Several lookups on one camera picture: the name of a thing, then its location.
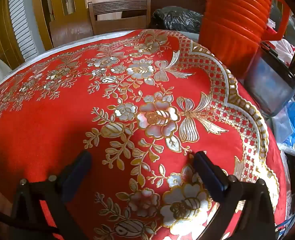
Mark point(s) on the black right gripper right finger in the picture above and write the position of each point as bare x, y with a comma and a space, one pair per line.
214, 179

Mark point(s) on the clear container with black lid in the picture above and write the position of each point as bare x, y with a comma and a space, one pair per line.
269, 81

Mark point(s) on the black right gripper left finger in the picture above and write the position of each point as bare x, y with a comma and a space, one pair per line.
73, 174

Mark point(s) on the black plastic bag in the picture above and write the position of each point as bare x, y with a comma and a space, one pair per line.
176, 18

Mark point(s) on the orange ribbed plastic jug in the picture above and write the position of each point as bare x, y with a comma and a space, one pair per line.
233, 30

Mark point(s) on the white louvered door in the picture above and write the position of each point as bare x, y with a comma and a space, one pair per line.
19, 19

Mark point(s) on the red floral tablecloth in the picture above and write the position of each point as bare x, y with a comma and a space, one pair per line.
142, 103

